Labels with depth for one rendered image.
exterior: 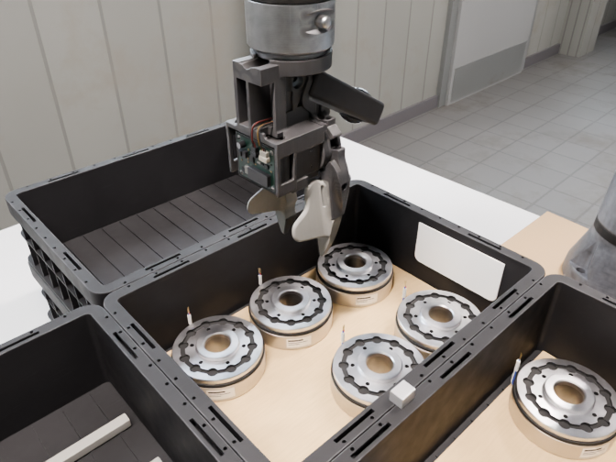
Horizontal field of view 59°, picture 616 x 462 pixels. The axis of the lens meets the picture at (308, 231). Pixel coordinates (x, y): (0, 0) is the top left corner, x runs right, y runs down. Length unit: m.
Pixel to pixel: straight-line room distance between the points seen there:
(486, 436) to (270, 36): 0.43
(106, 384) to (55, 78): 1.51
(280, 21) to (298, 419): 0.39
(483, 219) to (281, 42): 0.80
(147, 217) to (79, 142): 1.24
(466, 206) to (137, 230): 0.68
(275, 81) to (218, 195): 0.52
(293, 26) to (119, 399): 0.42
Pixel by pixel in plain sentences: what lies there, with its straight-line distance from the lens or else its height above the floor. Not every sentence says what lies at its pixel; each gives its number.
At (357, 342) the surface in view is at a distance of 0.63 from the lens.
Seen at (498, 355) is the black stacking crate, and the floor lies 0.89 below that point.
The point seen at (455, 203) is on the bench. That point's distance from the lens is 1.23.
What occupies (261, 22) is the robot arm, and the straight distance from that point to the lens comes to 0.46.
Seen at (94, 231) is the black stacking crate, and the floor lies 0.83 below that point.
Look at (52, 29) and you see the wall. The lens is 2.03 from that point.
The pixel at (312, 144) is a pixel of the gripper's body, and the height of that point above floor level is 1.10.
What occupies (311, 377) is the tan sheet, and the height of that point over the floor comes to 0.83.
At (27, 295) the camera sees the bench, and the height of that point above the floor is 0.70.
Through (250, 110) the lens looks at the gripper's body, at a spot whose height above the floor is 1.13.
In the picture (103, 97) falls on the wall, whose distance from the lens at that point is 2.14.
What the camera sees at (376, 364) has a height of 0.85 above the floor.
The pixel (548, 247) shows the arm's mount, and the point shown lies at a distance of 0.96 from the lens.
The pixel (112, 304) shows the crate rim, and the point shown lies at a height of 0.93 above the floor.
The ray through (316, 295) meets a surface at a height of 0.86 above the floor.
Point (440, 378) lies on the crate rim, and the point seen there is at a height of 0.93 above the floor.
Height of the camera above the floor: 1.31
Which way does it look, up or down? 34 degrees down
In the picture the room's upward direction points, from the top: straight up
